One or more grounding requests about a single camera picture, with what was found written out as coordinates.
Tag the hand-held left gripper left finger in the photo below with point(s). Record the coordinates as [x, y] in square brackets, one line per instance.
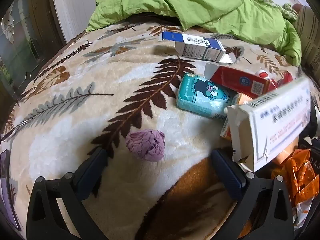
[92, 170]

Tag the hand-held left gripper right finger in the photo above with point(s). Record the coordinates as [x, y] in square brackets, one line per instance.
[225, 170]

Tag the white cardboard box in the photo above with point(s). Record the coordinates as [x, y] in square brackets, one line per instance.
[275, 120]

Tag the red wrapper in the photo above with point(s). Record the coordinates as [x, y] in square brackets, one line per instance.
[283, 80]

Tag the purple paper ball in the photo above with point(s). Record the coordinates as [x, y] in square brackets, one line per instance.
[146, 145]

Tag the orange cardboard box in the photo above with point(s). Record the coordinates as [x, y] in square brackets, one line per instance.
[243, 97]

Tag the red cardboard box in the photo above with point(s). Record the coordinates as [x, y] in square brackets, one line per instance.
[237, 80]

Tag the leaf printed blanket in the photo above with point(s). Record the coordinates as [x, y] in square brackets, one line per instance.
[75, 130]

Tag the orange crumpled wrapper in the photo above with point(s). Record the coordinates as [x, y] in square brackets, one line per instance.
[300, 177]

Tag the white and red tube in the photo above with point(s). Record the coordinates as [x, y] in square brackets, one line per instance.
[262, 75]

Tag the teal cartoon tissue pack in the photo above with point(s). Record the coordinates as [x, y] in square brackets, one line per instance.
[200, 97]

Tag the striped beige pillow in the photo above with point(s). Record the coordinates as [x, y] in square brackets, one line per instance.
[310, 42]

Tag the purple cloth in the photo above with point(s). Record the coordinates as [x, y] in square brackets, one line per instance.
[6, 192]

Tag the blue and white carton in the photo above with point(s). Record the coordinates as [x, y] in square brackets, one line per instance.
[200, 46]

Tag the glass panel wooden door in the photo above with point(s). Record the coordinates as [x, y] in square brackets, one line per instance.
[17, 42]

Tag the green quilt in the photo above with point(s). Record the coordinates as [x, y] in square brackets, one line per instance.
[200, 2]

